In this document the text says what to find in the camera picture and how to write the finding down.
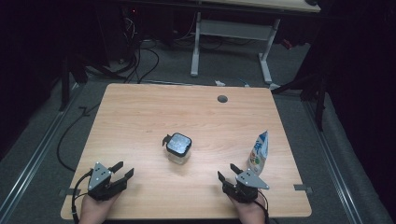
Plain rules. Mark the grey tape piece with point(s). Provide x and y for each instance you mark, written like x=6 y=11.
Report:
x=303 y=188
x=70 y=192

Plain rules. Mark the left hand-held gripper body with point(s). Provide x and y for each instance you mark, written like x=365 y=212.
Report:
x=99 y=182

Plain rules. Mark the white plug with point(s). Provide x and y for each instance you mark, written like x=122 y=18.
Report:
x=219 y=83

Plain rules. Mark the person's left hand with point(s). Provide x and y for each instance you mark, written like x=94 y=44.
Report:
x=95 y=211

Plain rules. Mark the person's right hand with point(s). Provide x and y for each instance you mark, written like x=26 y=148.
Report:
x=252 y=213

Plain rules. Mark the black stand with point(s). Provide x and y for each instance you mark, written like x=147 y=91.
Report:
x=64 y=90
x=320 y=105

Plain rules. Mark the white and blue pouch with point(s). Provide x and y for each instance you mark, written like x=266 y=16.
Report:
x=258 y=155

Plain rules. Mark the metal floor rail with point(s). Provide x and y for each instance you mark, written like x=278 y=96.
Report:
x=334 y=165
x=32 y=161

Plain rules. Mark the white-framed desk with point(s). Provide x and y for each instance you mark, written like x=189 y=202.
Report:
x=233 y=29

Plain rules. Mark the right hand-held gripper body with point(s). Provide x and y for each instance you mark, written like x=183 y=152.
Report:
x=247 y=183

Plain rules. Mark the clear jar with black lid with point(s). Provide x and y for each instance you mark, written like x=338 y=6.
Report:
x=178 y=146

